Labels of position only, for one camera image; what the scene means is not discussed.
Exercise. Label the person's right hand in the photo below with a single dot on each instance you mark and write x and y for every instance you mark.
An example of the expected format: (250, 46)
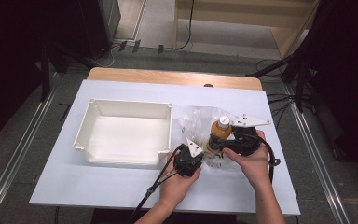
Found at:
(254, 165)

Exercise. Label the light wooden shelf unit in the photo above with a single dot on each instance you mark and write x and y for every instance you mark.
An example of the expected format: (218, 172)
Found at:
(230, 15)

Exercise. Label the black stand leg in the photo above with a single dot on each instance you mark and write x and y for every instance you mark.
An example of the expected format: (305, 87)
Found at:
(270, 66)

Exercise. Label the black stand post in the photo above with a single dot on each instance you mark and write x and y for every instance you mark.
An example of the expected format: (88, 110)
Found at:
(300, 84)

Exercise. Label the clear plastic bag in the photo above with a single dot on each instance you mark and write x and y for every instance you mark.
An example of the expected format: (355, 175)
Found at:
(195, 124)

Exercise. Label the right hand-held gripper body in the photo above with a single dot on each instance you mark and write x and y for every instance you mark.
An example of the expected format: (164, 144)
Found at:
(245, 138)

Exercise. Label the black curtain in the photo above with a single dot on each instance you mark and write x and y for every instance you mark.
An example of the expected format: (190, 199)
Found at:
(345, 62)

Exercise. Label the person's left hand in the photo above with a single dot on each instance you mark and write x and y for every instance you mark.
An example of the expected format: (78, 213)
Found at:
(177, 186)

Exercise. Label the black floor plug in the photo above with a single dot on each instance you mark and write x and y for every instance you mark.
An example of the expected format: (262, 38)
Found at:
(161, 48)
(122, 45)

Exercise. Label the black upright stand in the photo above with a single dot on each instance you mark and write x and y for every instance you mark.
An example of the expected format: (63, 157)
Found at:
(45, 74)

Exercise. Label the wooden table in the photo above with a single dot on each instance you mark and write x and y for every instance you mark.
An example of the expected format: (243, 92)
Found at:
(167, 76)

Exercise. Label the orange juice bottle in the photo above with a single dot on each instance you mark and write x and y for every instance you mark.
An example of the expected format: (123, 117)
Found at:
(221, 130)

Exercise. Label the metal floor rail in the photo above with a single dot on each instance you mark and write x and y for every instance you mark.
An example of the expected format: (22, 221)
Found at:
(15, 155)
(320, 155)

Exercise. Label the black cabinet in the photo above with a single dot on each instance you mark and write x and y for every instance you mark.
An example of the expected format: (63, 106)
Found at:
(99, 25)

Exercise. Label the white plastic bin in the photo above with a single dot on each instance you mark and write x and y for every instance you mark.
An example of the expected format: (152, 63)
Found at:
(124, 137)

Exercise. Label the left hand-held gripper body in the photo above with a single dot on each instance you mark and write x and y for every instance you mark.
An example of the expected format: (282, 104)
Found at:
(186, 161)

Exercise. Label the white board table cover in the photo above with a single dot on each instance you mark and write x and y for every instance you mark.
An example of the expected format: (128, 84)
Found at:
(136, 186)

